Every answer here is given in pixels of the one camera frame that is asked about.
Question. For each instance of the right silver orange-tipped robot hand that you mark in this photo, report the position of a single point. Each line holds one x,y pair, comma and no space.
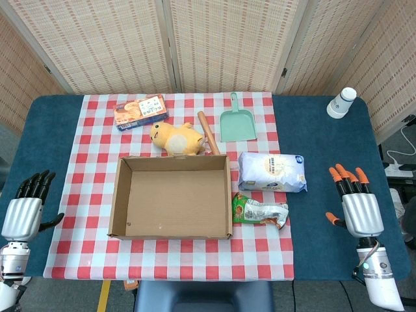
360,211

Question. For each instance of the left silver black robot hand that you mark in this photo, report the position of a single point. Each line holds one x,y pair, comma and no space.
22,214

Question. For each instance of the white blue bag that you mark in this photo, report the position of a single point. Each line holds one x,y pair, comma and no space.
273,172

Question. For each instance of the green snack bag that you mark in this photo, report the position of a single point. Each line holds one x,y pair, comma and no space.
258,213

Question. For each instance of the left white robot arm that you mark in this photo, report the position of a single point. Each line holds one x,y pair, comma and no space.
11,260

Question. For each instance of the orange floor box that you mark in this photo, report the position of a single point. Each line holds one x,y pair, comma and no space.
130,284

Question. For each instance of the brown cardboard box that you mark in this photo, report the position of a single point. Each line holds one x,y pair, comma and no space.
172,198

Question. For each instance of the orange blue biscuit box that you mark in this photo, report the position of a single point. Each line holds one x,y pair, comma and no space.
141,112

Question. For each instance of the dark blue table mat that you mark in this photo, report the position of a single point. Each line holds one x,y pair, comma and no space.
325,195

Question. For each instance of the white power strip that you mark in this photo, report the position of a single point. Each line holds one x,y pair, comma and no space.
398,170

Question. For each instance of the red white checkered tablecloth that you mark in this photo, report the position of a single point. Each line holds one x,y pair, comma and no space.
97,195

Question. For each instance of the yellow floor tape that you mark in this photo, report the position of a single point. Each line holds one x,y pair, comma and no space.
104,295

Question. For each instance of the green plastic dustpan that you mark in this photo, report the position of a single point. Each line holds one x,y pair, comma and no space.
236,125

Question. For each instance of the wooden rolling pin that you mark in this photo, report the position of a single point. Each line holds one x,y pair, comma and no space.
208,133

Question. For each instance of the yellow plush duck toy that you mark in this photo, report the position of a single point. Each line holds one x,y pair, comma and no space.
177,139

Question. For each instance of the dark blue chair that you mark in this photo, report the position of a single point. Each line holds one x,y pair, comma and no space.
203,295

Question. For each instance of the woven folding screen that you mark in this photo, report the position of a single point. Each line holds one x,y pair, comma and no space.
208,45

